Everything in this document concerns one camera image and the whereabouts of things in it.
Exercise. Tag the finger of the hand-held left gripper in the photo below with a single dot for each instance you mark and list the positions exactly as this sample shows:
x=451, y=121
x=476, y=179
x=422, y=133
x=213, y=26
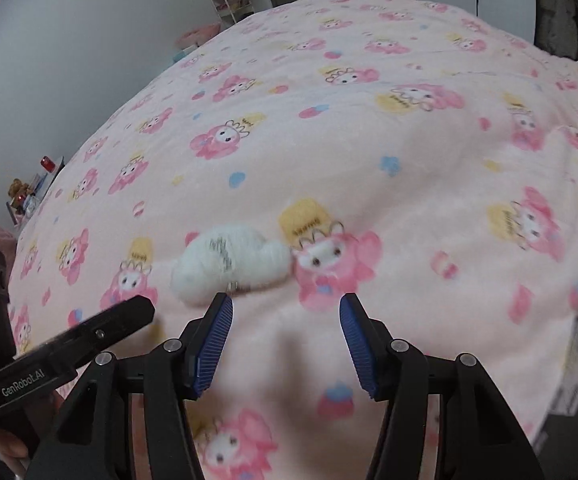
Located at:
x=109, y=322

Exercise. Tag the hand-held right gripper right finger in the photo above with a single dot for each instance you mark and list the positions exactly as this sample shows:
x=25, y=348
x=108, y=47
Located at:
x=359, y=345

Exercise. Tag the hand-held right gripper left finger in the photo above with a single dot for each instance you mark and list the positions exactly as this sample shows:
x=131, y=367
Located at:
x=214, y=345

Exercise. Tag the white fluffy sock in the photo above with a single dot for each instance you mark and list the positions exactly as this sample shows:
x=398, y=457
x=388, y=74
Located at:
x=229, y=260

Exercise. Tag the person's left hand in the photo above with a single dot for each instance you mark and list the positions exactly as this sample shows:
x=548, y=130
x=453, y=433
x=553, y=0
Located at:
x=9, y=447

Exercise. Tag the cluttered bedside table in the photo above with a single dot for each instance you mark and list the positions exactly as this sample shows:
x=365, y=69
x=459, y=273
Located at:
x=34, y=195

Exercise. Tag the brown teddy bear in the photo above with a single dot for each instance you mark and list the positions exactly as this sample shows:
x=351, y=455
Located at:
x=18, y=191

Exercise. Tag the pink printed blanket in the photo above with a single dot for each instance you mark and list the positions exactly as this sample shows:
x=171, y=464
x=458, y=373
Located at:
x=369, y=185

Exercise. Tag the red can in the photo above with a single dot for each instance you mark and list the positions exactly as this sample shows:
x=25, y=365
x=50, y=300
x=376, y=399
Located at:
x=48, y=163

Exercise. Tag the pink cushion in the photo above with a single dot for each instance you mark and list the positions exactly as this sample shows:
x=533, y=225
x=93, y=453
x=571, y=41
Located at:
x=199, y=36

